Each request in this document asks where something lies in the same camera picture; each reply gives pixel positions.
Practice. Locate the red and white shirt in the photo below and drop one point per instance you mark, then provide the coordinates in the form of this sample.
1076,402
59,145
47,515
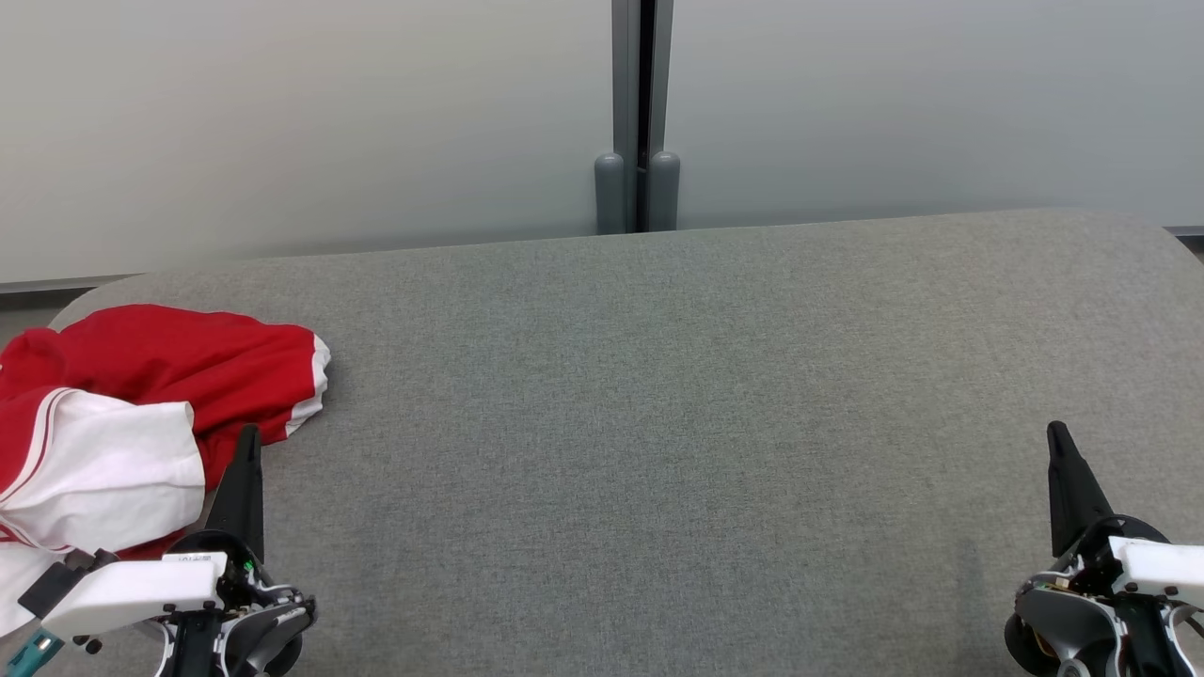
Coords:
113,470

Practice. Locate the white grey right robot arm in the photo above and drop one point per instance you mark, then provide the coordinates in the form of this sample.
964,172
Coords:
1053,621

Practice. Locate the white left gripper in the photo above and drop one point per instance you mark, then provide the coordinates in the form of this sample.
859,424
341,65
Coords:
132,588

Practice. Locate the teal left camera connector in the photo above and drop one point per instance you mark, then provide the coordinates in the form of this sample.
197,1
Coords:
36,651

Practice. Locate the grey partition bottom rail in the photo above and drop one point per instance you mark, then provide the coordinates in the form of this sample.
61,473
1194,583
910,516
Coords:
56,284
1187,230

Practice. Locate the grey partition post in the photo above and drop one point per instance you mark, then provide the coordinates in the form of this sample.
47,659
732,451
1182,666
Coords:
625,94

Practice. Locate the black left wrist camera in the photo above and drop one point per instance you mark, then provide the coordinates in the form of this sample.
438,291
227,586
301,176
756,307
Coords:
56,583

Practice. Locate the red shorts white hem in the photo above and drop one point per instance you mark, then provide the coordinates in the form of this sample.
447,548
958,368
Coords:
188,357

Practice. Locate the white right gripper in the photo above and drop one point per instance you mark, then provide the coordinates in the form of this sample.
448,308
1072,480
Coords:
1157,564

